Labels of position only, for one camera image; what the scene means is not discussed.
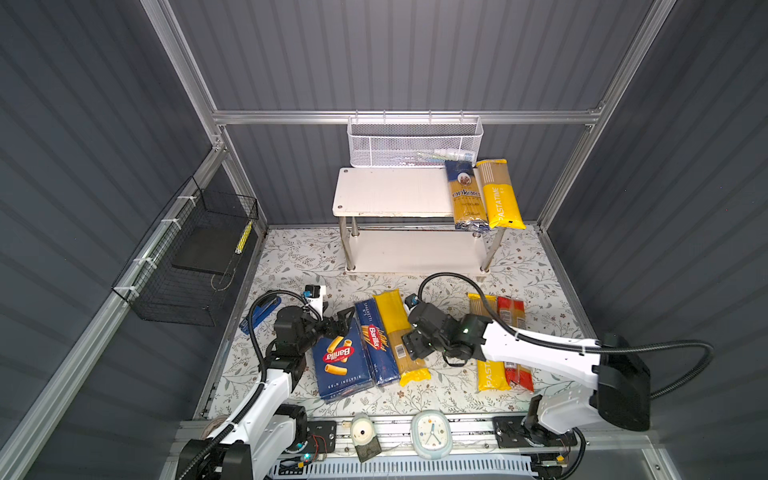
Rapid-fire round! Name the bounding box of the blue Ankara spaghetti bag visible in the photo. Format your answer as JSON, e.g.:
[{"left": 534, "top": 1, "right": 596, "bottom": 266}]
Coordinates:
[{"left": 445, "top": 161, "right": 490, "bottom": 233}]

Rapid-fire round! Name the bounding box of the white wire mesh basket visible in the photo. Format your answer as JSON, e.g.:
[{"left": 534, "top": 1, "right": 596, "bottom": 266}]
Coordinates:
[{"left": 347, "top": 117, "right": 484, "bottom": 168}]

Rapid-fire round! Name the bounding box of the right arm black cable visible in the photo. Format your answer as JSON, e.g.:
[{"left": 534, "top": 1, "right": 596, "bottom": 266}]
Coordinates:
[{"left": 416, "top": 272, "right": 715, "bottom": 400}]

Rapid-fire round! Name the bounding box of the red spaghetti bag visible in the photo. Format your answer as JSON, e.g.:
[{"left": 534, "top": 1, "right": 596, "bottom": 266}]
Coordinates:
[{"left": 497, "top": 297, "right": 534, "bottom": 392}]

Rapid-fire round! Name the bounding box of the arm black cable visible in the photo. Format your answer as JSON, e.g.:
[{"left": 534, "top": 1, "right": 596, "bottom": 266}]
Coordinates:
[
  {"left": 173, "top": 289, "right": 325, "bottom": 480},
  {"left": 416, "top": 272, "right": 715, "bottom": 400}
]

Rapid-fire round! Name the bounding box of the tape roll dispenser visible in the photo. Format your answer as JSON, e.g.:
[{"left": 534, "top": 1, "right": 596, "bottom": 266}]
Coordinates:
[{"left": 350, "top": 413, "right": 383, "bottom": 463}]

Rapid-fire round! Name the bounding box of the white two-tier shelf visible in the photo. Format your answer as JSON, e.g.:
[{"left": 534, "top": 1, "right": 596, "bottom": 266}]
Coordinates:
[{"left": 332, "top": 167, "right": 505, "bottom": 276}]

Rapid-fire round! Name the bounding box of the yellow Pastatime spaghetti bag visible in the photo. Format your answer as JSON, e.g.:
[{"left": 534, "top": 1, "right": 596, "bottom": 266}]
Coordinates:
[{"left": 476, "top": 159, "right": 526, "bottom": 230}]

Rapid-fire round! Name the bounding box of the white analog clock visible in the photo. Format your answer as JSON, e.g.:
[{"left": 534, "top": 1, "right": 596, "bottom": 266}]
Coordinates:
[{"left": 411, "top": 410, "right": 453, "bottom": 460}]

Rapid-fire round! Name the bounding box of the blue stapler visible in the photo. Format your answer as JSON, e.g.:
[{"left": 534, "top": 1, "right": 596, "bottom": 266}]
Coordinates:
[{"left": 239, "top": 296, "right": 281, "bottom": 336}]

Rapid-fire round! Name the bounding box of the blue Barilla rigatoni box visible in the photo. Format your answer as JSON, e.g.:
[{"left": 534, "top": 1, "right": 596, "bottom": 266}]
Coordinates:
[{"left": 312, "top": 317, "right": 374, "bottom": 403}]

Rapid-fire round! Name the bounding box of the blue Barilla spaghetti box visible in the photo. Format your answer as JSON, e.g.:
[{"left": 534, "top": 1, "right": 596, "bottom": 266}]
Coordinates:
[{"left": 355, "top": 299, "right": 400, "bottom": 386}]

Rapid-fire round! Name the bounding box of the aluminium mounting rail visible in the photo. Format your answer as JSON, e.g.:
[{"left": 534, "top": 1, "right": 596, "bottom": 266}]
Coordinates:
[{"left": 176, "top": 410, "right": 652, "bottom": 480}]

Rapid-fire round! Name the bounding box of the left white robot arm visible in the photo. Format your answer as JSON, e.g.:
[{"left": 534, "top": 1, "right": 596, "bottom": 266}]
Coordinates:
[{"left": 175, "top": 303, "right": 355, "bottom": 479}]

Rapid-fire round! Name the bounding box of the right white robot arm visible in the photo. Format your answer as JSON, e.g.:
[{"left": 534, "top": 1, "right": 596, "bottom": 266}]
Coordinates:
[{"left": 404, "top": 295, "right": 651, "bottom": 434}]

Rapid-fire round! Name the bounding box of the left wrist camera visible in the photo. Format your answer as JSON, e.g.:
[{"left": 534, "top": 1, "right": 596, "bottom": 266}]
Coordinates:
[{"left": 304, "top": 284, "right": 327, "bottom": 315}]

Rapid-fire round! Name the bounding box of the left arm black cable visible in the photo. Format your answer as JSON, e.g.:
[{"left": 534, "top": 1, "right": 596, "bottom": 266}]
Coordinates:
[{"left": 173, "top": 289, "right": 325, "bottom": 480}]

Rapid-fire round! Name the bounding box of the yellow clear spaghetti bag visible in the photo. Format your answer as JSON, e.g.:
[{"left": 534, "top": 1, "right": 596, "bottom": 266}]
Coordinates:
[{"left": 374, "top": 290, "right": 431, "bottom": 387}]

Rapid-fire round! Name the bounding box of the yellow green marker pen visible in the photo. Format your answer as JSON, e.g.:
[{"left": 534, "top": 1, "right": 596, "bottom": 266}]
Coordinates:
[{"left": 234, "top": 220, "right": 253, "bottom": 255}]

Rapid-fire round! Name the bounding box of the black wire mesh basket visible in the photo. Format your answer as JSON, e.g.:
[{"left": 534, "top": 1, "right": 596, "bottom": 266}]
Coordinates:
[{"left": 113, "top": 179, "right": 260, "bottom": 327}]

